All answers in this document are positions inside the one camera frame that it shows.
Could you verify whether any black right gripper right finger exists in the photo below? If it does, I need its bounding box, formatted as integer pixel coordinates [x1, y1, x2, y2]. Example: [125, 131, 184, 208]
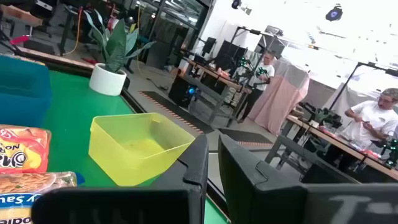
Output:
[218, 134, 398, 224]

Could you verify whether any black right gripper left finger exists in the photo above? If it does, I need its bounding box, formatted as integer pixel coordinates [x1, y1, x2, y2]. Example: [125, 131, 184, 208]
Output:
[30, 134, 209, 224]

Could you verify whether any blue Maruchan ramen packet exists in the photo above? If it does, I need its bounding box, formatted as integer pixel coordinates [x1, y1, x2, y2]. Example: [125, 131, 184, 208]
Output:
[0, 170, 86, 224]

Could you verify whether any orange Maruchan ramen packet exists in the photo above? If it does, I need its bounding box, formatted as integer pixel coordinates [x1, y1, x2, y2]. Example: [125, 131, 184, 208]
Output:
[0, 124, 52, 174]

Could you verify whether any yellow plastic bin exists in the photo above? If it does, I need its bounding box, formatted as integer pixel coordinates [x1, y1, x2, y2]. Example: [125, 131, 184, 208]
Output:
[88, 112, 196, 187]

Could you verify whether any hazard-striped black floor mat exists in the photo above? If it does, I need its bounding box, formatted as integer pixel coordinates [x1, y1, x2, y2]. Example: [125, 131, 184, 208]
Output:
[138, 90, 215, 134]
[218, 128, 274, 147]

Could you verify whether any wooden workbench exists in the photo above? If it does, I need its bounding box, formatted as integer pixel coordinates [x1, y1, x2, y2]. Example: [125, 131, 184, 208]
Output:
[178, 57, 253, 127]
[264, 114, 398, 184]

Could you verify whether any green table mat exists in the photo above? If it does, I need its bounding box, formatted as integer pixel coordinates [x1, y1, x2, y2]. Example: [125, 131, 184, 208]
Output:
[0, 70, 231, 224]

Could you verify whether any pink cloth cover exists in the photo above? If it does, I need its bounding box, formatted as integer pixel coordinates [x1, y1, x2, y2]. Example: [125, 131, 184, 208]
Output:
[248, 58, 311, 135]

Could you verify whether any white cloth cover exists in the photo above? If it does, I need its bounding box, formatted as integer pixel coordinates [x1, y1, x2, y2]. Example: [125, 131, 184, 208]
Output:
[323, 65, 398, 125]

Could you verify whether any seated person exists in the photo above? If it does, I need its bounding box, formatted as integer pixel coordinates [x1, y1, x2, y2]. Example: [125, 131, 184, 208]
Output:
[340, 88, 398, 150]

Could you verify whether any snake plant in white pot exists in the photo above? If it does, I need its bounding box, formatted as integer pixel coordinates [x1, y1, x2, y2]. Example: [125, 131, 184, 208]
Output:
[83, 9, 157, 96]

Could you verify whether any black computer tower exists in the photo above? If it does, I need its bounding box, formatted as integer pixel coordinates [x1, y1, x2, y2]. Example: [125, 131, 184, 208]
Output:
[168, 76, 200, 108]

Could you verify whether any standing person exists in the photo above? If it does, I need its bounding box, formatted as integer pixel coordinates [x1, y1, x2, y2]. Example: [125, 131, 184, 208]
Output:
[235, 52, 276, 124]

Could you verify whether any blue plastic bin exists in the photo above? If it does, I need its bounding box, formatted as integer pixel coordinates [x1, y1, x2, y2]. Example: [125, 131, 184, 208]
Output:
[0, 55, 53, 128]

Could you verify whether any black computer monitor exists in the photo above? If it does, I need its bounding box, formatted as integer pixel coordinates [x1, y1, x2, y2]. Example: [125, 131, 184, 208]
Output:
[215, 39, 248, 73]

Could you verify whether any red clamp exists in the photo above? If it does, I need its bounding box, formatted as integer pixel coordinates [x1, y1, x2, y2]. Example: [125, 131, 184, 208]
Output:
[9, 34, 31, 46]

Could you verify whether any wooden desk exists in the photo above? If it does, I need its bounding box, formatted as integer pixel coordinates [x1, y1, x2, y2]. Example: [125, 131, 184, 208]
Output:
[0, 4, 44, 28]

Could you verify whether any black table frame rail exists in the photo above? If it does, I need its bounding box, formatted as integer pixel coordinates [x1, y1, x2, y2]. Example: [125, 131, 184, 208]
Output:
[17, 51, 233, 223]

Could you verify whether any black gantry frame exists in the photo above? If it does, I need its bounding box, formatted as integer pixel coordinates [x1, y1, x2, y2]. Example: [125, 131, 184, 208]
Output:
[329, 61, 398, 110]
[229, 26, 282, 82]

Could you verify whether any yellow hanging cable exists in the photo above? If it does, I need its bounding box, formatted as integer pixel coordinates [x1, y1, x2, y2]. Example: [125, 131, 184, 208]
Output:
[63, 7, 84, 57]

